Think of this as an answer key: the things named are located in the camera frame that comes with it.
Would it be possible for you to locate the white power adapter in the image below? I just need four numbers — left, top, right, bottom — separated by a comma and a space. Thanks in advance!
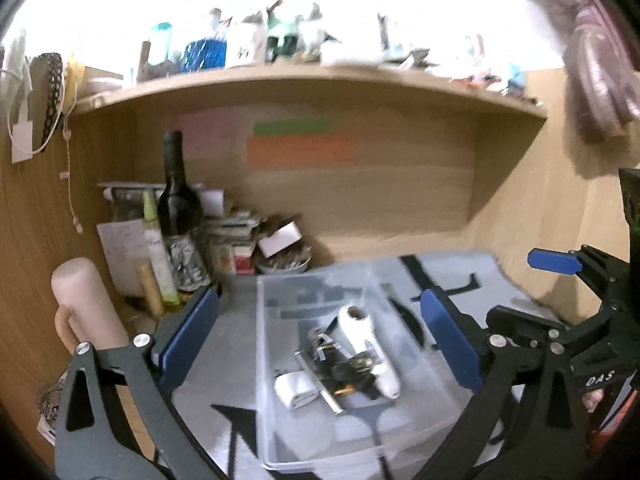
274, 370, 319, 410

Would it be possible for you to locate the clear plastic storage bin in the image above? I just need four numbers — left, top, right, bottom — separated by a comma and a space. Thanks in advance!
256, 257, 470, 476

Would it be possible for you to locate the silver metal bar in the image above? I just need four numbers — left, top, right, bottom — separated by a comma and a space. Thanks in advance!
294, 349, 345, 416

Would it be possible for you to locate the white handheld massager device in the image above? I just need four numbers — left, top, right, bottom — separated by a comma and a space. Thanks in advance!
337, 304, 400, 401

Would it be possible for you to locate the silver key bunch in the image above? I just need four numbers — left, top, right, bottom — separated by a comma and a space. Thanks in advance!
307, 328, 342, 356

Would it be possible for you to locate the sticker card with metal ornament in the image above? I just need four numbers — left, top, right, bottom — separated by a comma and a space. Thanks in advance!
37, 372, 67, 446

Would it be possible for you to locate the grey mat with black letters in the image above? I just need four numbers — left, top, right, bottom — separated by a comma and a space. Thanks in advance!
169, 250, 561, 480

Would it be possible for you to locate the pink thermos bottle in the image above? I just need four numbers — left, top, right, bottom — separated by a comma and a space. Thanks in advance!
51, 257, 129, 353

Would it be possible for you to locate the yellow lip balm tube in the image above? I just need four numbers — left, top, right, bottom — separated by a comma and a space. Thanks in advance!
136, 259, 165, 320

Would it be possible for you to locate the green white spray bottle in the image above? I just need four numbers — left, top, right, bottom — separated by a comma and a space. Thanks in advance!
142, 188, 180, 307

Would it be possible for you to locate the handwritten paper note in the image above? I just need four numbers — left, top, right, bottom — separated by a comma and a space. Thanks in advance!
96, 219, 149, 298

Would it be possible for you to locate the dark round metal trinket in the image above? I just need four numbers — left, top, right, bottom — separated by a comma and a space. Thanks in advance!
347, 351, 380, 375

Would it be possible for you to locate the blue small box on shelf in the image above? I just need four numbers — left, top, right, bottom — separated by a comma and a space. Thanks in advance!
506, 64, 526, 99

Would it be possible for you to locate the pink tied curtain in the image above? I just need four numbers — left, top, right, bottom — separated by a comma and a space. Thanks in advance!
530, 0, 639, 144

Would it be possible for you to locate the dark wine bottle elephant label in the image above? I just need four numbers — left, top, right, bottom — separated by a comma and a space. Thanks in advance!
157, 130, 212, 292

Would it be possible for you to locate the white bowl of pebbles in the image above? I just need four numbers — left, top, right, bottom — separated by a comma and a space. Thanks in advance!
254, 252, 311, 274

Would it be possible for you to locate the pink sticky note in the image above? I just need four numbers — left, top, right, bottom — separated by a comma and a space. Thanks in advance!
162, 108, 239, 158

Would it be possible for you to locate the orange sticky note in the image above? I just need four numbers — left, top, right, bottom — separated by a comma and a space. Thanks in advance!
246, 134, 357, 170

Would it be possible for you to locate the green sticky note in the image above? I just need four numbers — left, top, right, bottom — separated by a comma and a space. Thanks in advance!
253, 117, 333, 136

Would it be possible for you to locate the wooden shelf board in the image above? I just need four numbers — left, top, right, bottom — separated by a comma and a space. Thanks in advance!
75, 63, 547, 120

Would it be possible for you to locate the black patterned headband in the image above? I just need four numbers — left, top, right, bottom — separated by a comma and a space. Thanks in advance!
29, 52, 64, 151

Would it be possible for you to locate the blue patterned glass bottle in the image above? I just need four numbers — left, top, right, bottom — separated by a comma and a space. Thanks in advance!
180, 38, 227, 73

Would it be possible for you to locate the teal tumbler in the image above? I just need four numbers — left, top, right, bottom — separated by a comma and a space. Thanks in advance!
149, 22, 172, 65

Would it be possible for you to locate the white charger with cable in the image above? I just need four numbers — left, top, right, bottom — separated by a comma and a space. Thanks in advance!
0, 34, 72, 165

